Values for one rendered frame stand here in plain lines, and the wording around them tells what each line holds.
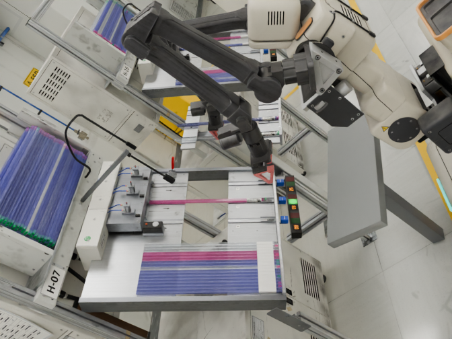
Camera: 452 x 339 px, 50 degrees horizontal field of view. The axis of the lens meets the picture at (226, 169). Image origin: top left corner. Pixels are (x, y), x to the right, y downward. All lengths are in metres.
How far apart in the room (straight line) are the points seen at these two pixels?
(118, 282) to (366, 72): 1.10
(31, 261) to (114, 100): 1.36
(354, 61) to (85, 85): 1.77
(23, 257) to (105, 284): 0.29
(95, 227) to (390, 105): 1.14
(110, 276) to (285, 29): 1.05
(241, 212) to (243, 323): 0.44
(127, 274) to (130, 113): 1.36
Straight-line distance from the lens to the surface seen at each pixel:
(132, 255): 1.87
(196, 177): 2.18
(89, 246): 1.84
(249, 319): 2.03
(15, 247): 1.80
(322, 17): 1.40
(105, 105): 2.96
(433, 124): 1.60
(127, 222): 1.91
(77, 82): 2.92
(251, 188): 2.07
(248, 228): 1.91
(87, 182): 2.10
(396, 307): 2.35
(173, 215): 1.98
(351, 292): 2.54
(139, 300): 1.73
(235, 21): 1.75
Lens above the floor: 1.76
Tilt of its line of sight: 24 degrees down
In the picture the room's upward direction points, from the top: 57 degrees counter-clockwise
